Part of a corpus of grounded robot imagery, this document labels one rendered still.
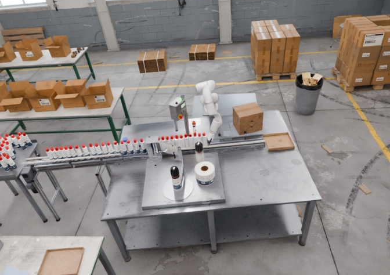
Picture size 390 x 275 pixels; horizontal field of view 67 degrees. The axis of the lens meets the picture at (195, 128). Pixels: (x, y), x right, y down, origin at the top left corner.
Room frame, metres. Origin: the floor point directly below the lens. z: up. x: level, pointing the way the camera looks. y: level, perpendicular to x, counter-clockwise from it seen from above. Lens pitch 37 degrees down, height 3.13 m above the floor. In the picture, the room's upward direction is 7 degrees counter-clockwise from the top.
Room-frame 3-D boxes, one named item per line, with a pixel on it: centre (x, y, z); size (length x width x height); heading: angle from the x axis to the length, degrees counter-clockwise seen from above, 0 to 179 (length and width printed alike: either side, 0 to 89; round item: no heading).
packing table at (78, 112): (4.21, 2.25, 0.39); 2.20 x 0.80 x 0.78; 82
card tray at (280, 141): (2.56, -0.95, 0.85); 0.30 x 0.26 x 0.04; 88
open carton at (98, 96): (4.01, 1.41, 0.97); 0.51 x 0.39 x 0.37; 178
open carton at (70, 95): (4.10, 1.81, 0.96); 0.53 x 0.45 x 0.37; 174
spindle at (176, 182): (1.99, 0.24, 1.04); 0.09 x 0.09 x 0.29
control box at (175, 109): (2.67, 0.16, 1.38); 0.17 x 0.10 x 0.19; 143
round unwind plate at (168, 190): (1.99, 0.24, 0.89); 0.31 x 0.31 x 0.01
